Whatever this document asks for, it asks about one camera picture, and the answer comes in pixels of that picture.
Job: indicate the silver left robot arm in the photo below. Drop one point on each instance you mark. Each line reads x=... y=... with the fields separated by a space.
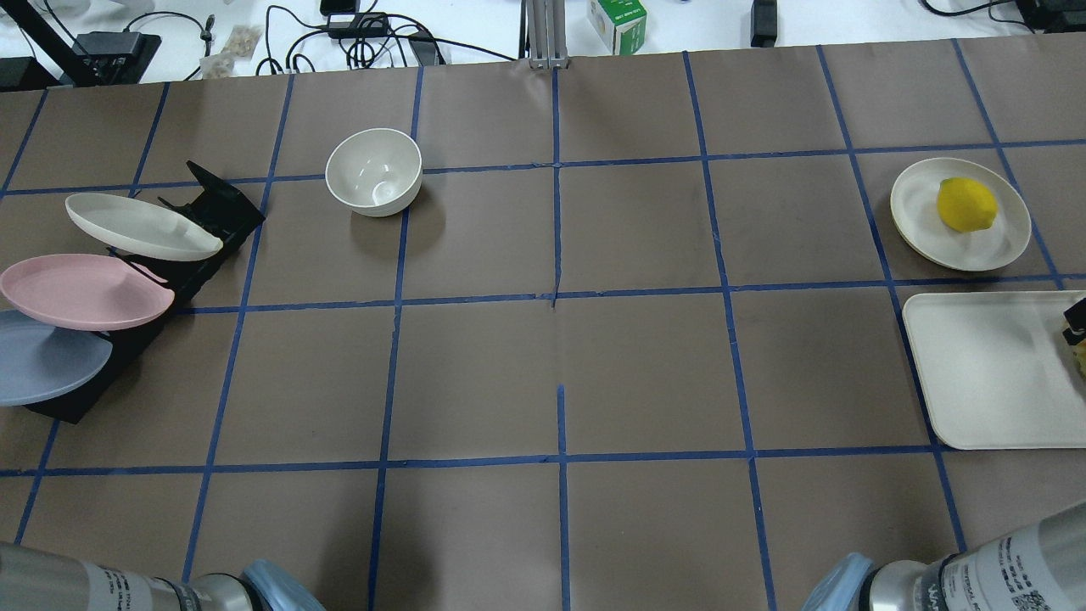
x=33 y=580

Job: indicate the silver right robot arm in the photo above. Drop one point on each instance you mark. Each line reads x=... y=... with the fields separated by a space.
x=1036 y=567

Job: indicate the aluminium frame post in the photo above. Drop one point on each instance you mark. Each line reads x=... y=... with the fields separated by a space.
x=543 y=35

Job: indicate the pink plate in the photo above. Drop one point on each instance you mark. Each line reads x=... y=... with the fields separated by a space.
x=84 y=292

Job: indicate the cream white plate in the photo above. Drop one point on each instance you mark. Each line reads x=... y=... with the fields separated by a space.
x=139 y=228

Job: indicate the black plate rack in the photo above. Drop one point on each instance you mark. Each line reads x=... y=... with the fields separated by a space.
x=223 y=212

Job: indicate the white ceramic bowl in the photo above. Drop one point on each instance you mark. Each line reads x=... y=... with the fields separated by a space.
x=375 y=173

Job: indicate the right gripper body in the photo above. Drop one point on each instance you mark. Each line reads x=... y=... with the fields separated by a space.
x=1077 y=316

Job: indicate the yellow lemon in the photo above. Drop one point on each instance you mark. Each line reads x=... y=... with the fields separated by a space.
x=966 y=205

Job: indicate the green white cardboard box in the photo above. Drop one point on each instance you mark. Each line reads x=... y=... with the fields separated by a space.
x=621 y=25

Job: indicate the white rectangular tray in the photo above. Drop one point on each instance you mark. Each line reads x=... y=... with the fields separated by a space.
x=995 y=369

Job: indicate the blue plate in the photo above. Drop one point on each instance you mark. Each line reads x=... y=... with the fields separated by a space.
x=40 y=362

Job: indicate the white plate with lemon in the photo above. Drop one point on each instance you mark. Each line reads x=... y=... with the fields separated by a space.
x=915 y=212

